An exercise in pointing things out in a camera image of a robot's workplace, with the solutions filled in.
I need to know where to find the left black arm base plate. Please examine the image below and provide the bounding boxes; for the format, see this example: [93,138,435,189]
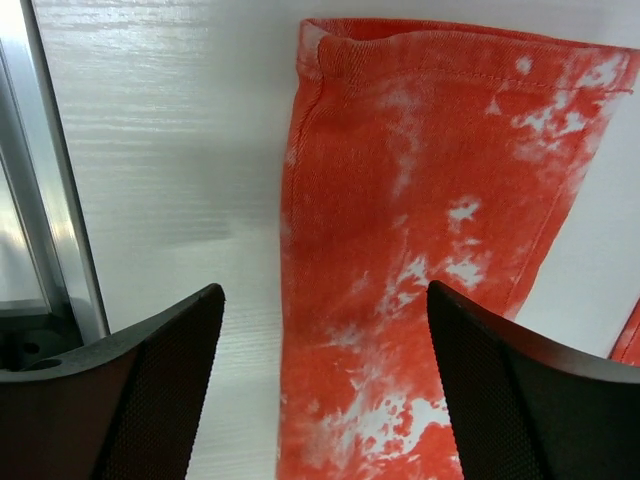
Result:
[1,300,86,391]

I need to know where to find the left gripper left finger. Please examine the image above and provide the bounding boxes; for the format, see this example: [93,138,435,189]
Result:
[1,284,224,479]

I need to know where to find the aluminium front rail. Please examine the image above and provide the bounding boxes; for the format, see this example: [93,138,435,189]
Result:
[1,1,109,343]

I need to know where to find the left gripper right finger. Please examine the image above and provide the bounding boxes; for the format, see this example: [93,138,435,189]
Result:
[427,281,639,479]

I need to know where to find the orange white tie-dye trousers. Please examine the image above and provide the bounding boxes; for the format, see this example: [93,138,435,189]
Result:
[276,18,639,479]

